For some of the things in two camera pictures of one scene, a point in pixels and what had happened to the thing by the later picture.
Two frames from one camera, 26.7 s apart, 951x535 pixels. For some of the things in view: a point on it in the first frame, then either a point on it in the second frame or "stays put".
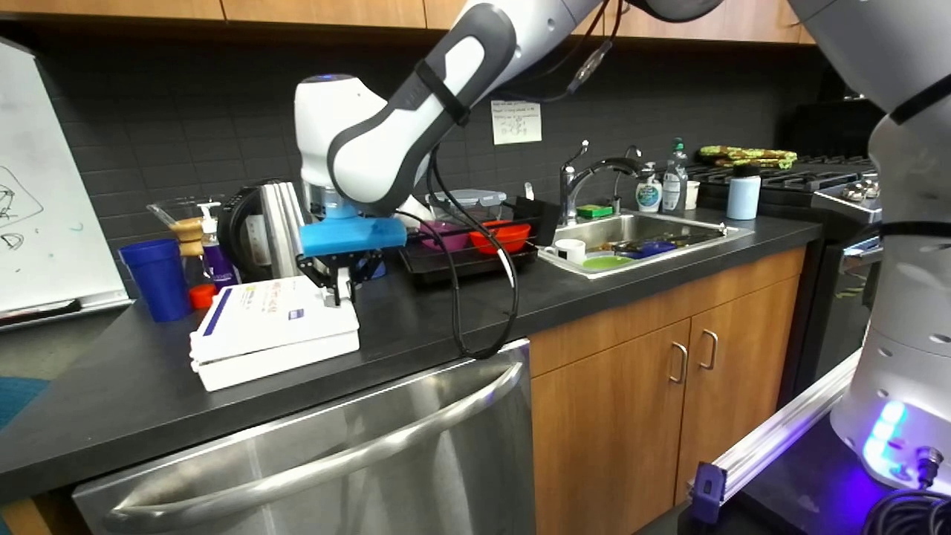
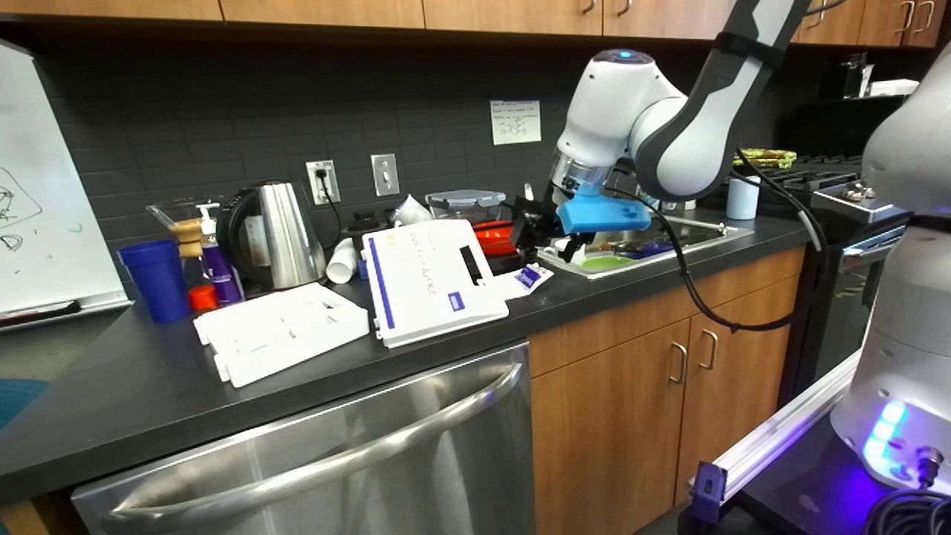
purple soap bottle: [219, 264] stays put
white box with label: [271, 313] → [430, 279]
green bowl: [601, 263] stays put
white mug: [745, 196] stays put
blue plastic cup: [161, 279] stays put
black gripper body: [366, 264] → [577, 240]
